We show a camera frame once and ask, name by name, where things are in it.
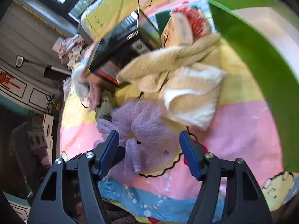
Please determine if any purple waffle cloth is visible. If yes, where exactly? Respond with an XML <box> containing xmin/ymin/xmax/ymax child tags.
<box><xmin>97</xmin><ymin>100</ymin><xmax>182</xmax><ymax>182</ymax></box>

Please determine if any black and gold box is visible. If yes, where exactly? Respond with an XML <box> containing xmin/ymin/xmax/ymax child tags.
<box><xmin>84</xmin><ymin>9</ymin><xmax>162</xmax><ymax>86</ymax></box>

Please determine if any red knitted doll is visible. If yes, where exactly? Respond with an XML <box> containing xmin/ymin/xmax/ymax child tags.
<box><xmin>161</xmin><ymin>5</ymin><xmax>212</xmax><ymax>48</ymax></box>

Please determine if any pink and white cloth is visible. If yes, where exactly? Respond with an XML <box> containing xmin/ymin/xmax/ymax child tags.
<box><xmin>63</xmin><ymin>63</ymin><xmax>101</xmax><ymax>111</ymax></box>

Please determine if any green cardboard box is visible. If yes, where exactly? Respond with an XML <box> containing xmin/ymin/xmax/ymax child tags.
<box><xmin>155</xmin><ymin>0</ymin><xmax>299</xmax><ymax>174</ymax></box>

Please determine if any cream fluffy towel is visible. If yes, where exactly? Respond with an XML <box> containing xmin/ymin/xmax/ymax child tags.
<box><xmin>117</xmin><ymin>32</ymin><xmax>226</xmax><ymax>130</ymax></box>

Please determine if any pile of clothes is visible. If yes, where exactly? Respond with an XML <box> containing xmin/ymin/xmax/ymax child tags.
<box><xmin>52</xmin><ymin>34</ymin><xmax>87</xmax><ymax>69</ymax></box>

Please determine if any colourful cartoon blanket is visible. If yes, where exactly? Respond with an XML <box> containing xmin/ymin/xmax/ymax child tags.
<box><xmin>59</xmin><ymin>0</ymin><xmax>299</xmax><ymax>224</ymax></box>

